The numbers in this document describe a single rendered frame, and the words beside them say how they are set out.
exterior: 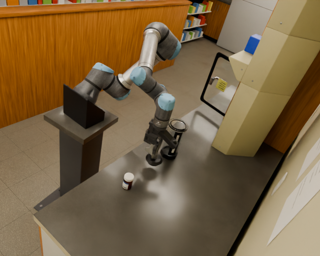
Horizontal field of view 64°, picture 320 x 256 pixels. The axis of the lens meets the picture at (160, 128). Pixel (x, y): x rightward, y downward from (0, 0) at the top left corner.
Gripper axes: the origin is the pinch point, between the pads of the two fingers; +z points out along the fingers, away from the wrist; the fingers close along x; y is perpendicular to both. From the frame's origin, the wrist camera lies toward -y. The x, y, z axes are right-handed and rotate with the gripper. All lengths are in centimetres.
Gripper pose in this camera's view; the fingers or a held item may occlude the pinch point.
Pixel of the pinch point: (155, 155)
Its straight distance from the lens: 136.4
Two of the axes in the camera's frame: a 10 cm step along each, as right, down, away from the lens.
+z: -2.2, 7.7, 6.0
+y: -9.0, -4.0, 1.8
